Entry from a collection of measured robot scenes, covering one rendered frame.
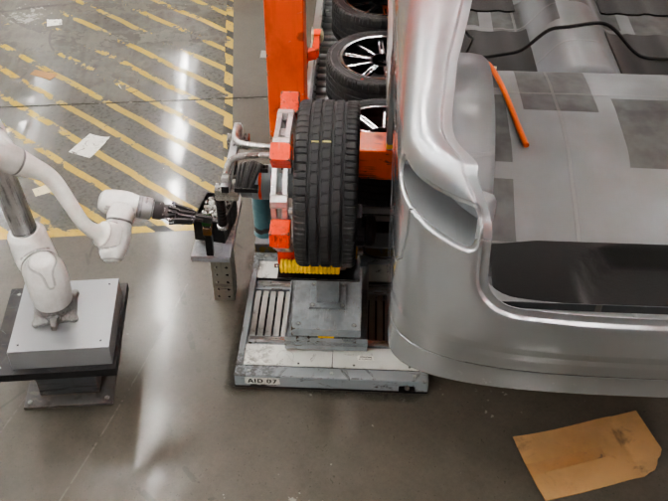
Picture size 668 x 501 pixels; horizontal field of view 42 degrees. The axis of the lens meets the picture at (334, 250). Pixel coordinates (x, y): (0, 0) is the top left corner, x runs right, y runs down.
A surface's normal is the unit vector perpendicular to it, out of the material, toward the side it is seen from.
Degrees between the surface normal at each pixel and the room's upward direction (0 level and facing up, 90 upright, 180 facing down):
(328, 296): 90
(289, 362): 0
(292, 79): 90
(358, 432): 0
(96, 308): 0
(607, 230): 19
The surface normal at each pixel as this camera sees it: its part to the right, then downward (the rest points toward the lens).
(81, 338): 0.00, -0.75
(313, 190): -0.04, 0.14
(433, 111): -0.27, -0.59
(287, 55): -0.04, 0.66
